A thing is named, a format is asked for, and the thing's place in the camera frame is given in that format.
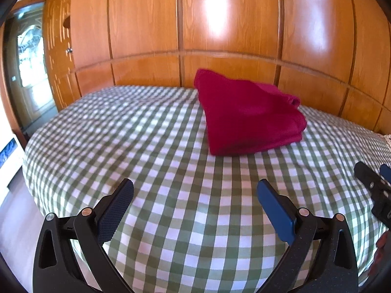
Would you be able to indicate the wooden wardrobe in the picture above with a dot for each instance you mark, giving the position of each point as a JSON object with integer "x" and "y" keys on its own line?
{"x": 244, "y": 21}

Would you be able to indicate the crimson shirt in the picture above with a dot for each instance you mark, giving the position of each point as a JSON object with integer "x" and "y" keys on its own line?
{"x": 244, "y": 119}

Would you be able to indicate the white cabinet with blue panel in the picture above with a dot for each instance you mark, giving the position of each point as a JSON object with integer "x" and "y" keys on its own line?
{"x": 9, "y": 164}

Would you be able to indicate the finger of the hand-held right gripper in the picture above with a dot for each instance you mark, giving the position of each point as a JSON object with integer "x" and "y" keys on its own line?
{"x": 365, "y": 174}
{"x": 386, "y": 174}

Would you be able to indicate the floral pillow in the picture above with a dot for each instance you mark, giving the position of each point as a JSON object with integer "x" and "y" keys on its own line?
{"x": 385, "y": 139}

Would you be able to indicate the green checkered bed sheet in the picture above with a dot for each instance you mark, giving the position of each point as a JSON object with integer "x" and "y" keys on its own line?
{"x": 168, "y": 164}

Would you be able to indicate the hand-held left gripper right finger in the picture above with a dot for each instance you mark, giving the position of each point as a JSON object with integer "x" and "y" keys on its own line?
{"x": 276, "y": 212}

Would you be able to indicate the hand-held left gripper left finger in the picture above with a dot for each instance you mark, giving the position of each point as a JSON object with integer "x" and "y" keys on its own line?
{"x": 116, "y": 213}

